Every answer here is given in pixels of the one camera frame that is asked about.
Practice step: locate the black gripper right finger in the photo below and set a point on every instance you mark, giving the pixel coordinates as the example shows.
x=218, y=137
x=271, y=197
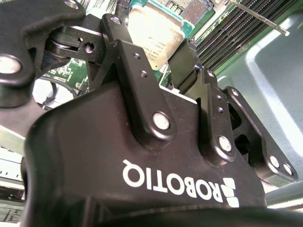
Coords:
x=213, y=118

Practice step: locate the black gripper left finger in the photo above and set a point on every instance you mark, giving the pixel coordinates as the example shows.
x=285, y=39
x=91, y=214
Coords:
x=142, y=94

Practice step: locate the metal locking lever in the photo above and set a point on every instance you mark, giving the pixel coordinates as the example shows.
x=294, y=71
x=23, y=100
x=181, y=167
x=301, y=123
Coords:
x=260, y=19

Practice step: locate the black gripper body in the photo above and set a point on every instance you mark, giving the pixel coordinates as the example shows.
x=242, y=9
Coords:
x=94, y=153

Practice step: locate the silver CPU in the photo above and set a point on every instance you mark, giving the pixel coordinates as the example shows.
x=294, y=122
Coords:
x=156, y=30

